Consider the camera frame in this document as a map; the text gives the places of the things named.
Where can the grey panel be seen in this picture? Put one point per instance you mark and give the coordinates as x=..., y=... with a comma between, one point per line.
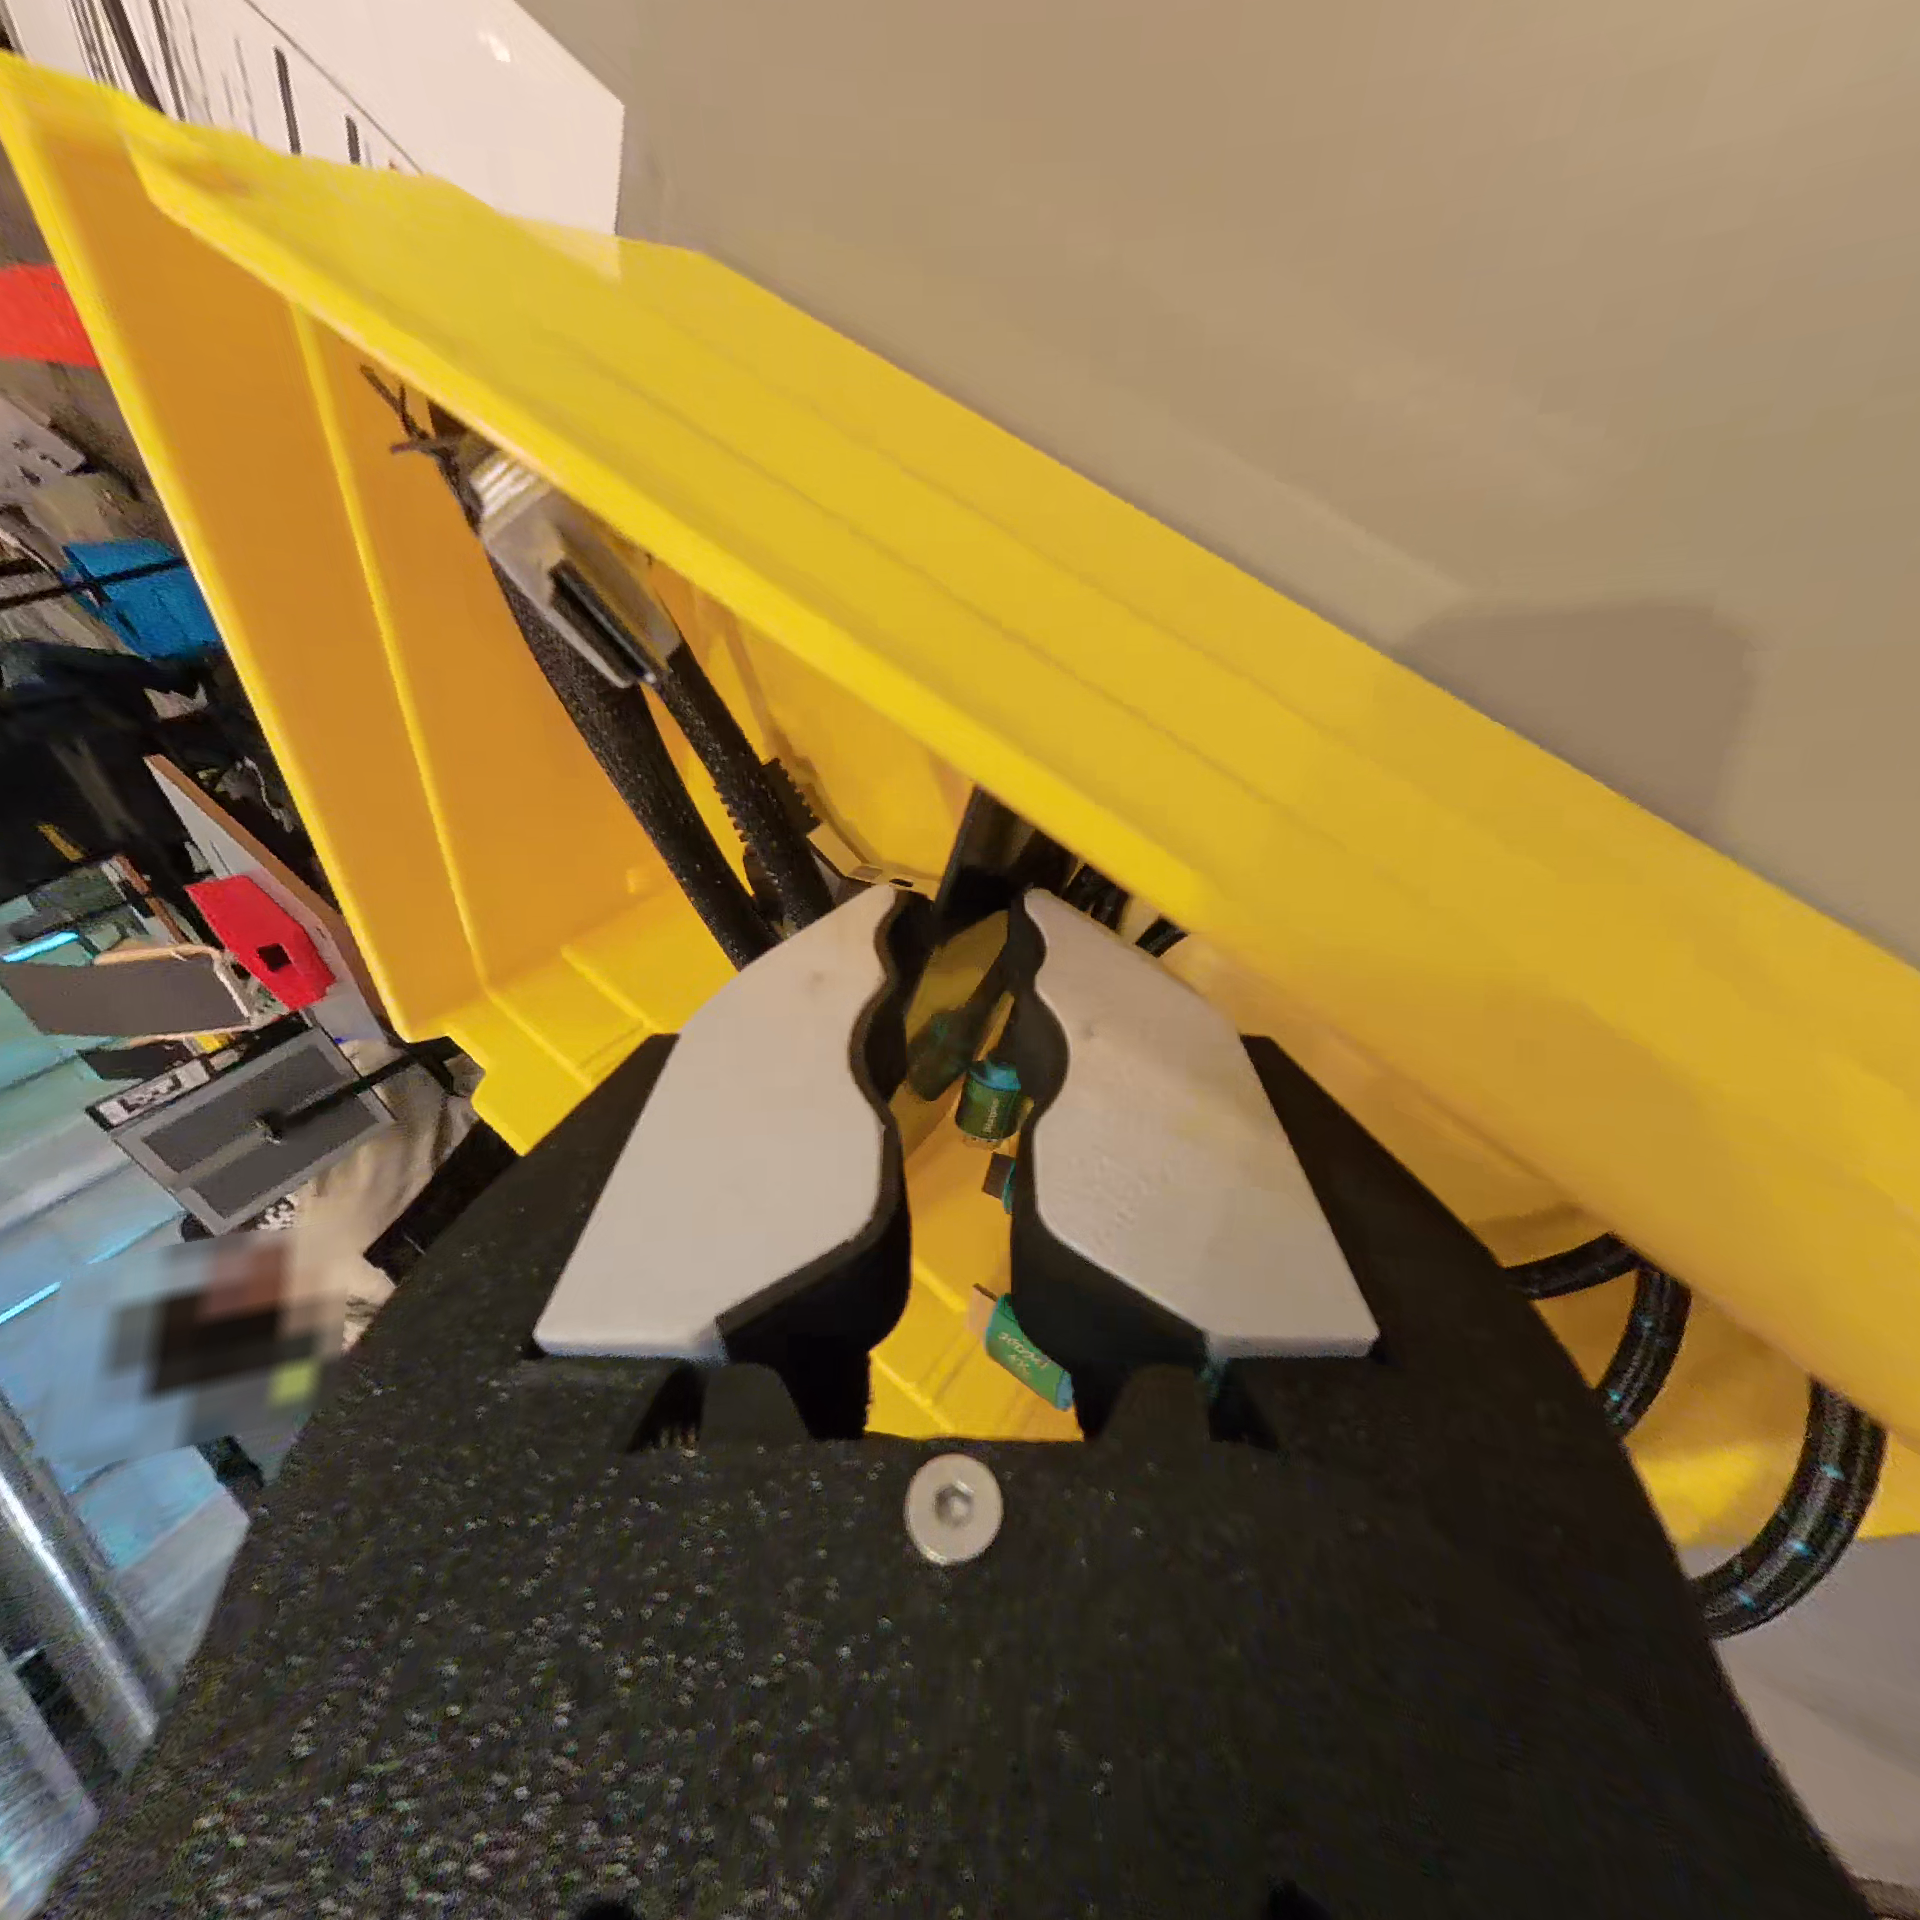
x=248, y=1125

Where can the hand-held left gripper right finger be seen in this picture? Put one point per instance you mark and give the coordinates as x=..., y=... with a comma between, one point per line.
x=1184, y=1170

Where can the yellow plastic bin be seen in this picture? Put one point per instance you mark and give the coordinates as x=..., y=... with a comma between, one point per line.
x=1200, y=749

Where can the blue box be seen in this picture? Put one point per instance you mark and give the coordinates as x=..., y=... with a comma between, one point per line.
x=143, y=600

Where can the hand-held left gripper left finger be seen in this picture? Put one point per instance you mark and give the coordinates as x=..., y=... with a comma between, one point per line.
x=751, y=1154

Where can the black port hub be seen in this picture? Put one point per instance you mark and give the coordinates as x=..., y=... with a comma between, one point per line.
x=974, y=877

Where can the white wall sign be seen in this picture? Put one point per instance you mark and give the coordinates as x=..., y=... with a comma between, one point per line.
x=494, y=105

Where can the red box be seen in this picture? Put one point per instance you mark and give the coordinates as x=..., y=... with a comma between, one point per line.
x=263, y=937

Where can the metal pole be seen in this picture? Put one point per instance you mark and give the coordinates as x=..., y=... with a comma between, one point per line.
x=68, y=1576

